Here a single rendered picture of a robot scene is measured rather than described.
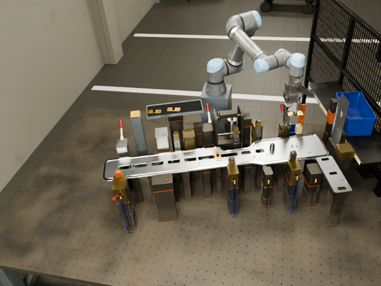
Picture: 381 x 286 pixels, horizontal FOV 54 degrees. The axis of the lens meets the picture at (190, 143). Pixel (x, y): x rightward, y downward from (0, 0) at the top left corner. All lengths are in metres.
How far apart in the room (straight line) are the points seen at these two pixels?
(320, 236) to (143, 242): 1.03
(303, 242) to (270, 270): 0.27
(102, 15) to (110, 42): 0.39
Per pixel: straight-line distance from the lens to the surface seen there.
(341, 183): 2.24
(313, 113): 4.50
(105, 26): 5.58
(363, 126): 2.51
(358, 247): 2.37
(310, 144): 2.46
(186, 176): 2.34
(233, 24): 2.29
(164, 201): 2.26
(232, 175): 2.15
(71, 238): 2.47
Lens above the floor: 2.54
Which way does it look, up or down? 39 degrees down
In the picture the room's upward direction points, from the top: 5 degrees counter-clockwise
